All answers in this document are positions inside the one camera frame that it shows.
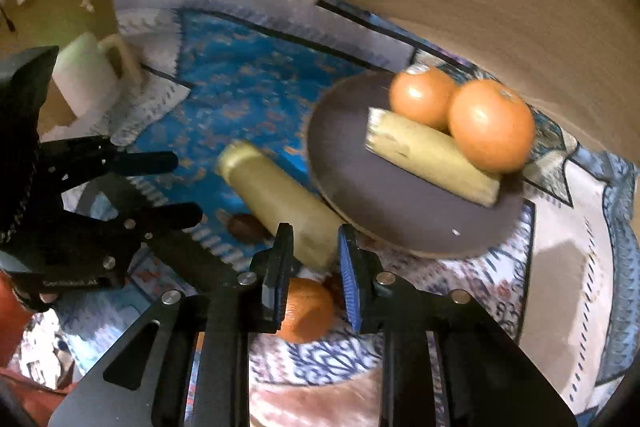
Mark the small tangerine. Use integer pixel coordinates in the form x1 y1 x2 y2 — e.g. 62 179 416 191
277 277 334 343

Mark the long green banana piece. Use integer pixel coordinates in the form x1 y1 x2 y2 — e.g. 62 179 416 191
217 141 343 272

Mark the short green banana piece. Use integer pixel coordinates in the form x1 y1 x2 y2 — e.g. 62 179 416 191
364 107 501 207

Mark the medium orange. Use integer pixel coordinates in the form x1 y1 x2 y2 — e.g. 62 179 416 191
388 65 458 132

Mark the large orange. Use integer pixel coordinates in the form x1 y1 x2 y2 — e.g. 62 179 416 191
448 79 536 173

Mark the dark round plate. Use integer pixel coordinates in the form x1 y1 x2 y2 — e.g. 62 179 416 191
306 72 525 259

